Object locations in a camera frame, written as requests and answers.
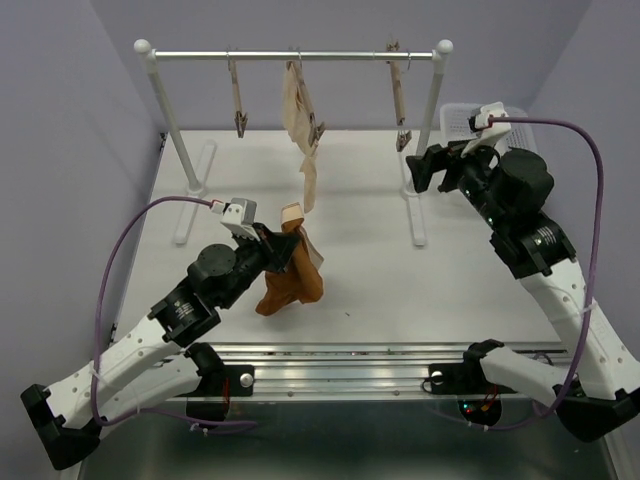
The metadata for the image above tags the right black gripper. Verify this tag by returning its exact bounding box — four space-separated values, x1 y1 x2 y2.
403 133 508 231

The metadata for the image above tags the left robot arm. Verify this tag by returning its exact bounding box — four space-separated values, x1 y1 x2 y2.
20 223 301 471

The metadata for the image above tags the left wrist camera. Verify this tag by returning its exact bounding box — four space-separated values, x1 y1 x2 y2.
211 198 258 241

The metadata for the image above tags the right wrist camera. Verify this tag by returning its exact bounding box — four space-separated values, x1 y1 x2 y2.
462 102 511 157

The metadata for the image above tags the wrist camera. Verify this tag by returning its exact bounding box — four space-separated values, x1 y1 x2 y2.
462 102 511 157
211 198 258 241

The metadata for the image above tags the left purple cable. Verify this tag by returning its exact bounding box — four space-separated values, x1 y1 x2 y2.
89 196 261 435

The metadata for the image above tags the wooden clip hanger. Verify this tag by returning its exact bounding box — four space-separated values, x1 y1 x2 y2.
387 60 412 153
287 49 326 146

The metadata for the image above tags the brown underwear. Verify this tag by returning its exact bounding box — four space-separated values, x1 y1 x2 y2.
255 202 324 316

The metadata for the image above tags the beige underwear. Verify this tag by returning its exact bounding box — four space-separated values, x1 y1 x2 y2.
282 63 318 213

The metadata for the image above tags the aluminium mounting rail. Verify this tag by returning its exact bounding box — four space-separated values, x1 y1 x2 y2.
82 342 556 404

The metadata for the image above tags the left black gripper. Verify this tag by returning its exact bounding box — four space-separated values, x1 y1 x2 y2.
218 222 300 309

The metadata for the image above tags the empty left wooden hanger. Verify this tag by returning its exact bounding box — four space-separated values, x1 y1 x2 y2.
227 52 248 139

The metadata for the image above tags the white plastic basket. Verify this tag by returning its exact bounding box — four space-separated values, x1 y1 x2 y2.
439 102 539 161

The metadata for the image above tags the white metal clothes rack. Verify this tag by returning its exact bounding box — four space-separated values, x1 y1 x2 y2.
134 39 454 247

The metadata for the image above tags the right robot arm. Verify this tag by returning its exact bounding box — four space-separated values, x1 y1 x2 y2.
406 141 639 442

